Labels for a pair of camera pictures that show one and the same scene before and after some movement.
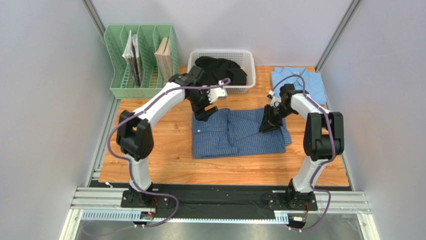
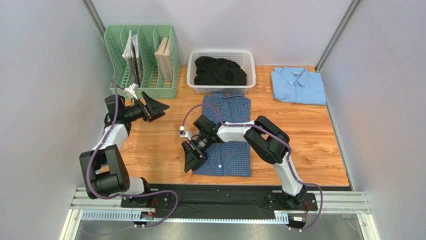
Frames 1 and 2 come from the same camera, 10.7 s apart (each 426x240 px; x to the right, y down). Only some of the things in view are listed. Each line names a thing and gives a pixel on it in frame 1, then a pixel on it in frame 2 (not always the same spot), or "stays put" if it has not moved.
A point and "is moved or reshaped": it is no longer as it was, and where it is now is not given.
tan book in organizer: x=163 y=55 stays put
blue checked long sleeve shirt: x=235 y=131 is moved or reshaped
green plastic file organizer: x=144 y=57 stays put
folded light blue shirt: x=314 y=87 stays put
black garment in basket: x=217 y=70 stays put
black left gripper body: x=199 y=102 to x=146 y=113
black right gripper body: x=272 y=113 to x=194 y=148
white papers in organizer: x=131 y=54 stays put
